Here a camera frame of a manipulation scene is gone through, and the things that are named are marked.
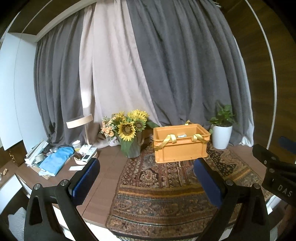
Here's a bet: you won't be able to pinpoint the green plant white pot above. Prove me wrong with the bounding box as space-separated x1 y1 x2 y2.
209 102 236 150

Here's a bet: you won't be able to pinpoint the orange plastic crate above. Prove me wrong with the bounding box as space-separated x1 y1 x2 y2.
153 121 210 164

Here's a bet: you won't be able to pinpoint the grey curtain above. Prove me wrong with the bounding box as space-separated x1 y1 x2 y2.
34 1 254 146

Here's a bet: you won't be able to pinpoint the white remote control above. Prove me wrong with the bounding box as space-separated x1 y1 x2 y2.
69 166 84 171

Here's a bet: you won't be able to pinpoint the patterned oriental rug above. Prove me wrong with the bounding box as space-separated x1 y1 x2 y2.
105 141 273 240

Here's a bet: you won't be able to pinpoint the sunflower bouquet in vase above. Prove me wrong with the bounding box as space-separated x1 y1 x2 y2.
101 109 159 158

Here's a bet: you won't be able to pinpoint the white stacked papers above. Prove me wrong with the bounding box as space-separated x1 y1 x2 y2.
24 140 49 165

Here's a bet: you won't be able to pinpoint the beige curtain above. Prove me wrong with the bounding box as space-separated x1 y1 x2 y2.
79 1 159 149

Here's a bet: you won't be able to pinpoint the blue tissue pack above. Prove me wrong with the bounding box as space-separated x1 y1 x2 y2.
178 134 187 138

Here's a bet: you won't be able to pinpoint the blue cloth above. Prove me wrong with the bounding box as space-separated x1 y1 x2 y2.
39 147 74 176

